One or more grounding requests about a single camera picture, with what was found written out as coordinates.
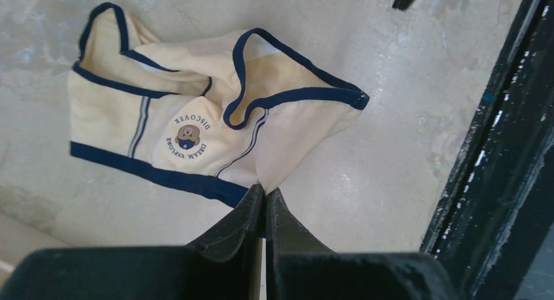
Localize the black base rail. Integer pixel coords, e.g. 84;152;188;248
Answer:
421;0;553;299

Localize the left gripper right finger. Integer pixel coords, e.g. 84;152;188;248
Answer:
265;189;457;299

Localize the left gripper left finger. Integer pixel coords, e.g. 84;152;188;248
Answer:
1;185;265;299

